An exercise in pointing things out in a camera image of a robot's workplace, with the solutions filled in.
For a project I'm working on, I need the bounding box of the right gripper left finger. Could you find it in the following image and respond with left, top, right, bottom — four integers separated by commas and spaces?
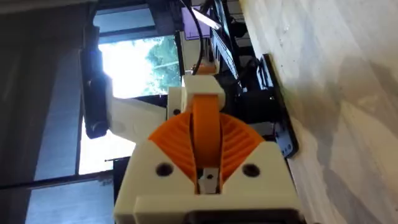
114, 111, 198, 224

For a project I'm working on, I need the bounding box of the finger of the left gripper with wedge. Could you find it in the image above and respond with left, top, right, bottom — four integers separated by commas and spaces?
181, 74, 226, 169

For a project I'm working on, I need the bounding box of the bare white finger of the left gripper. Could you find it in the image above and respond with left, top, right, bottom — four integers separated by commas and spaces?
167, 86, 183, 121

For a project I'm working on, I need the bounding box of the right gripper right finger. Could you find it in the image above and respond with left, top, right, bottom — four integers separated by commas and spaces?
219, 113, 302, 207

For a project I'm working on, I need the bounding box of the window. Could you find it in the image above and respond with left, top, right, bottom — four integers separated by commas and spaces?
76, 35, 183, 175

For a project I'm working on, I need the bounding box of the computer monitor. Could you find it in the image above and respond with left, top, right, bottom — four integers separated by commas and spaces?
181, 4, 215, 42

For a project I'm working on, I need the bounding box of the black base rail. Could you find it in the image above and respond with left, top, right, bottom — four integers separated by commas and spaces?
260, 54, 300, 159

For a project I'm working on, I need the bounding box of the black cable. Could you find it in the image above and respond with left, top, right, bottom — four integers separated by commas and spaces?
178, 0, 205, 76

